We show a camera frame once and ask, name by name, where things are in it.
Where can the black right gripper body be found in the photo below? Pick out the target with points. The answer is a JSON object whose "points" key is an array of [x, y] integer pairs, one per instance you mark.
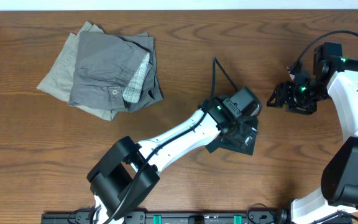
{"points": [[301, 98]]}

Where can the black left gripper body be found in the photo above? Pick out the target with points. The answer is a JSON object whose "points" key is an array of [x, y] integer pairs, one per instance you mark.
{"points": [[240, 133]]}

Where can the black t-shirt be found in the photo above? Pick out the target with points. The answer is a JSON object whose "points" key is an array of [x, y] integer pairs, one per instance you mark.
{"points": [[240, 137]]}

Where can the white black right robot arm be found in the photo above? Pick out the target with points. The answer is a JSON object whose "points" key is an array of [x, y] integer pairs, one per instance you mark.
{"points": [[336, 78]]}

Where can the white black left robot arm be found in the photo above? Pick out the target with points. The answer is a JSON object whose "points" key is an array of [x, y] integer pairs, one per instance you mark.
{"points": [[128, 172]]}

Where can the folded dark grey shorts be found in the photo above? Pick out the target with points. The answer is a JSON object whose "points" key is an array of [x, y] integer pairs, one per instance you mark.
{"points": [[115, 72]]}

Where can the folded beige shorts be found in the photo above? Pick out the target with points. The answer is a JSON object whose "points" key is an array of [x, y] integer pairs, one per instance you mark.
{"points": [[59, 80]]}

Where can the green rail clamp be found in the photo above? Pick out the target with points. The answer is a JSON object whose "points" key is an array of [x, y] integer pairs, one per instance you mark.
{"points": [[157, 219], [237, 219]]}

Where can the black aluminium mounting rail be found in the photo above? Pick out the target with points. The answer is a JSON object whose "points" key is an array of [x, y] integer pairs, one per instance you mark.
{"points": [[139, 217]]}

